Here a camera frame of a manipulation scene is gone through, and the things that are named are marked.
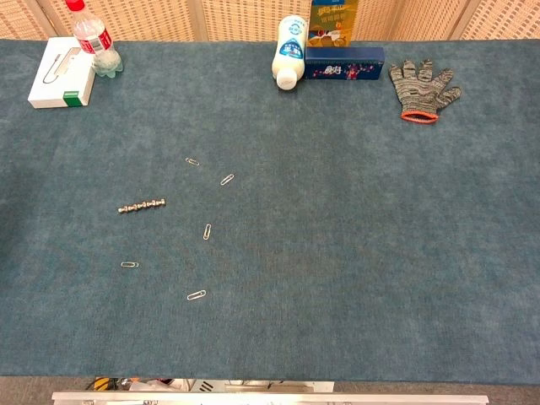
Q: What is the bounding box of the white box with green label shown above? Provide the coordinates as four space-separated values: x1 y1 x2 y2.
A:
27 35 97 110

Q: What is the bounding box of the woven wicker folding screen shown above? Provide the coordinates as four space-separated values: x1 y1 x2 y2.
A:
0 0 540 42

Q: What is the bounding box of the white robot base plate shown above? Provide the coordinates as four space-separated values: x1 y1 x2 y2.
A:
128 378 336 394

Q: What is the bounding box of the blue felt table cloth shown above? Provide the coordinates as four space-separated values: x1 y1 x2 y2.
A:
0 38 540 386

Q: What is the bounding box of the yellow black cable bundle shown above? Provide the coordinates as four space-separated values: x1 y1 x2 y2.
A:
85 376 127 392

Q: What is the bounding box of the small metal chain piece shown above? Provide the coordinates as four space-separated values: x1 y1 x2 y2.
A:
117 198 167 215

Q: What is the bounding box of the dark blue printed box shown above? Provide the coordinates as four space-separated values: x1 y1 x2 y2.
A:
303 46 386 81

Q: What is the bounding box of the yellow illustrated carton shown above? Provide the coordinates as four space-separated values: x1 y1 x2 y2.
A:
306 0 359 48

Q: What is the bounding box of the grey knit work glove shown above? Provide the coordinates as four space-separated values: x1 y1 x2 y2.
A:
387 58 463 125

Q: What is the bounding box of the clear bottle with red label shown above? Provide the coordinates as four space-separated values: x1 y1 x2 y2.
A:
65 0 125 78

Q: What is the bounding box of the white milk bottle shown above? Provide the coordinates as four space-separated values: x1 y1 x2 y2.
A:
271 15 309 90

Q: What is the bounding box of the aluminium profile rail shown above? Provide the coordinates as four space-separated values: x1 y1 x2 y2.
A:
51 391 490 405

